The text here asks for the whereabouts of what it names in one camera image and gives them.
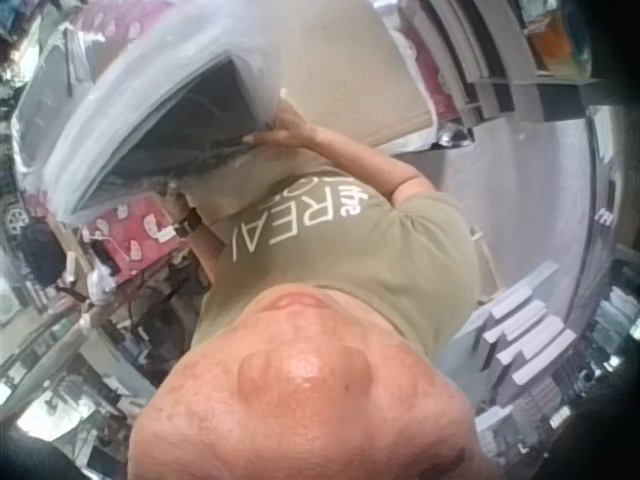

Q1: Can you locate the person's right hand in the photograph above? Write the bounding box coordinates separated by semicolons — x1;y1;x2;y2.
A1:
243;89;324;151

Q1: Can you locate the large clear plastic bag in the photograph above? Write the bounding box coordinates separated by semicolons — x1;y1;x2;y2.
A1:
42;0;321;221

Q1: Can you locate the dark folded garment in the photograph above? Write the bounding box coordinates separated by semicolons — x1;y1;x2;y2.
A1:
107;54;281;186

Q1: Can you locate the black wrist band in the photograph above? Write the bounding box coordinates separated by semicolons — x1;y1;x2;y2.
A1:
172;207;204;239

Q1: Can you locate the pink fabric in plastic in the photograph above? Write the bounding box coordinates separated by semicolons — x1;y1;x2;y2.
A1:
397;17;459;119

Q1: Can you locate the pink patterned fabric pack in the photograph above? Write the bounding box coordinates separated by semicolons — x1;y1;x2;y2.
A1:
72;0;174;49
79;192;190;279

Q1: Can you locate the black round fan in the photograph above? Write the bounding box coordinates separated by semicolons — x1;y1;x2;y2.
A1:
18;219;70;290

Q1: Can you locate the orange packet on shelf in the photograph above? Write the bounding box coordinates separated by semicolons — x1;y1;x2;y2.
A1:
529;12;594;76

